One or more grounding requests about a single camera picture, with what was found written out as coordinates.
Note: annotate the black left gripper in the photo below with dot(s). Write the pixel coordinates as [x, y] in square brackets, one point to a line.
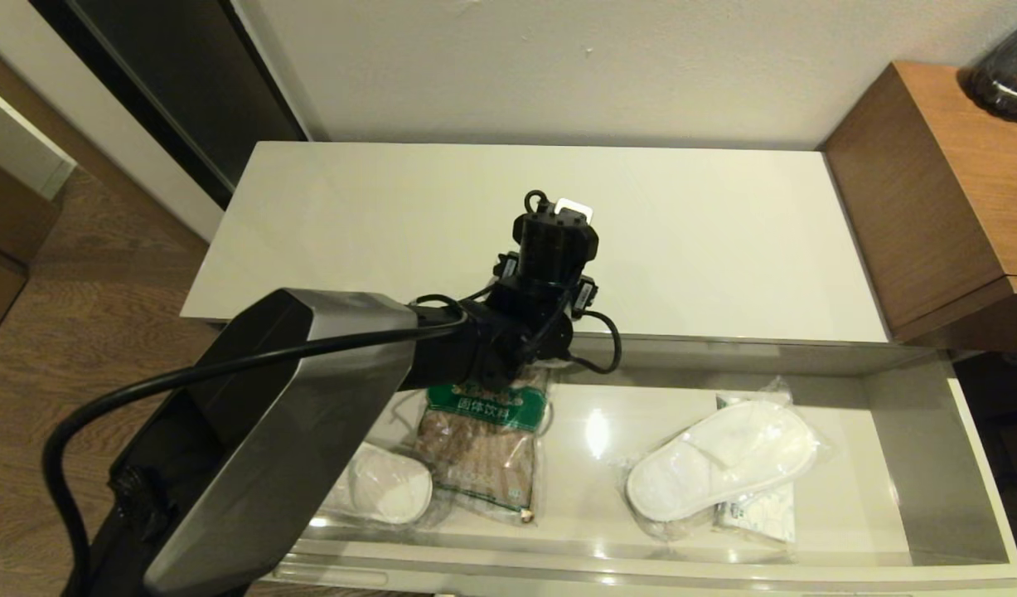
[583, 303]

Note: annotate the beige cabinet drawer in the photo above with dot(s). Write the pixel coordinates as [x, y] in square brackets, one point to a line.
[641, 506]

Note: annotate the white slippers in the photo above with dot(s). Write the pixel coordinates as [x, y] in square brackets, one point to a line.
[392, 489]
[724, 460]

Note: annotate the white packet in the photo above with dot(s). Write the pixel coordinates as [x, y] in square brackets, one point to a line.
[761, 514]

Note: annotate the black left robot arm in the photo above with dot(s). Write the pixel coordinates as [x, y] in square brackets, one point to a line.
[268, 431]

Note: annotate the beige glossy cabinet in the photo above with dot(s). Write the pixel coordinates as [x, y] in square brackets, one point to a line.
[724, 232]

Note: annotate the drink powder bag green label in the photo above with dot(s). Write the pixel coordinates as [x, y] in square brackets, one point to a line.
[475, 464]

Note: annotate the brown wooden desk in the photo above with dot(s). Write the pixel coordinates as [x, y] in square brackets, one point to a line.
[931, 207]

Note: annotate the dark door panel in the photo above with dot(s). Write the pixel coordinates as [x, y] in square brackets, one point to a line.
[185, 75]

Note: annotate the dark glass vase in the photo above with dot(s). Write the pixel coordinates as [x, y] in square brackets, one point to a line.
[1009, 83]

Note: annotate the wooden cabinet with white top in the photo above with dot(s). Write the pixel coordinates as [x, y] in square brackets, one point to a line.
[11, 215]

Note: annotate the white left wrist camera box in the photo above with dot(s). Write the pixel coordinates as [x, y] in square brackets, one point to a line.
[574, 206]

